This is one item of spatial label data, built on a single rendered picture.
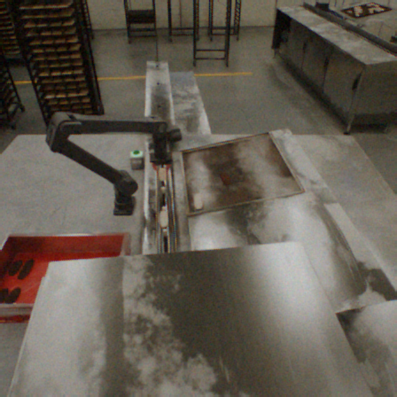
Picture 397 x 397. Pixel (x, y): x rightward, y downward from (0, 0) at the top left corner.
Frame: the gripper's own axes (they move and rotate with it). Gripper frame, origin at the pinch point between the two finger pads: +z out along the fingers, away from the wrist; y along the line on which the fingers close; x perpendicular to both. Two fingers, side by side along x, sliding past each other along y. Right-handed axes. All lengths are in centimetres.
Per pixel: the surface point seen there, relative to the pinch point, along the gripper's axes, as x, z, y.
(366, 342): 83, 11, -61
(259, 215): 34, 0, -37
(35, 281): 48, 10, 49
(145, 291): 89, -38, 3
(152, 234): 32.5, 6.7, 5.3
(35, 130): -232, 93, 147
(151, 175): -7.7, 6.9, 5.4
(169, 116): -61, 1, -6
